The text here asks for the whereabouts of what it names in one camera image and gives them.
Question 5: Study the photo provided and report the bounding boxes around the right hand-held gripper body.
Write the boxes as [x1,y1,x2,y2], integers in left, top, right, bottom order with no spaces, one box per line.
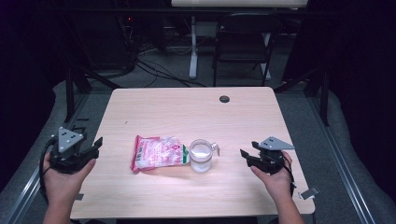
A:
[247,135,296,175]

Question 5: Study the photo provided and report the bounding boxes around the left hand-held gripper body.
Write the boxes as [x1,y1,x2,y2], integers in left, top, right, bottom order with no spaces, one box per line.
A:
[49,126,94,175]

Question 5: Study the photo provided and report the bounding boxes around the red and white seasoning bag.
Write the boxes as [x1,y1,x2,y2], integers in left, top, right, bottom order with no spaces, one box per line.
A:
[130,134,191,174]

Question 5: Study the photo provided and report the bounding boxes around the person's right hand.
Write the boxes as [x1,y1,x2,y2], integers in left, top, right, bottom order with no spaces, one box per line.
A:
[249,150,295,201]

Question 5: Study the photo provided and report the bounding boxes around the person's left hand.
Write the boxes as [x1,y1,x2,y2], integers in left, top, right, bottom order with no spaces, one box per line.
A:
[41,154,97,202]

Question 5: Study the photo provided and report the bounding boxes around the black metal stand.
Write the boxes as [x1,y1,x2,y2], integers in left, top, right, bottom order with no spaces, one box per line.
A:
[64,65,123,124]
[274,65,332,127]

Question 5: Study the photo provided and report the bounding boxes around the dark computer case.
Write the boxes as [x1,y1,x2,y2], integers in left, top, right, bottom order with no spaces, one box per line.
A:
[78,11,138,71]

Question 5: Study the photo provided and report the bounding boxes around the black folding chair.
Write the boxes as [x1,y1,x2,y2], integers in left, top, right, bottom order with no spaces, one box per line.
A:
[212,12,283,88]

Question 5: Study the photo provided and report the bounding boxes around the white desk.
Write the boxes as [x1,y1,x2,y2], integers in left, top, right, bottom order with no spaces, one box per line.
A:
[170,0,309,80]

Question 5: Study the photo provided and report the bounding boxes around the right hand-held gripper black cable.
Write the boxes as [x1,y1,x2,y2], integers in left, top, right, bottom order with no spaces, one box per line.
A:
[281,155,297,198]

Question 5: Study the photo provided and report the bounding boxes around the hand-held gripper black cable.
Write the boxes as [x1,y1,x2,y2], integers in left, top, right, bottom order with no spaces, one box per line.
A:
[38,136,60,204]
[281,155,297,198]

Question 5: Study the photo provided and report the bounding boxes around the left hand-held gripper black cable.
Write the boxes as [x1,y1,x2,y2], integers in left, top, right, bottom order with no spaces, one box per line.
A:
[38,136,60,204]

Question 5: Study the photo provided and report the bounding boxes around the aluminium floor rail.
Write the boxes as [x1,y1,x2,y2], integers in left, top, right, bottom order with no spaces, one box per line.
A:
[306,92,378,224]
[0,92,92,224]

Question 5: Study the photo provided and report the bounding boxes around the black floor cables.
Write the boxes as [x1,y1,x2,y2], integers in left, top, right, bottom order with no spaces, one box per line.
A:
[134,58,207,89]

